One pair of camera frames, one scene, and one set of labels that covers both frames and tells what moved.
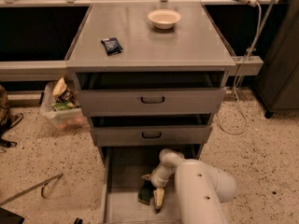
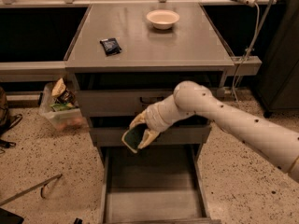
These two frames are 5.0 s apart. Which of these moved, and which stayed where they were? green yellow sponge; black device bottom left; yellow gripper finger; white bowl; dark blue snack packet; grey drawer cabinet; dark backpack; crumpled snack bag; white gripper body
Moved: green yellow sponge; yellow gripper finger; white gripper body
Stayed: dark backpack; white bowl; dark blue snack packet; crumpled snack bag; black device bottom left; grey drawer cabinet
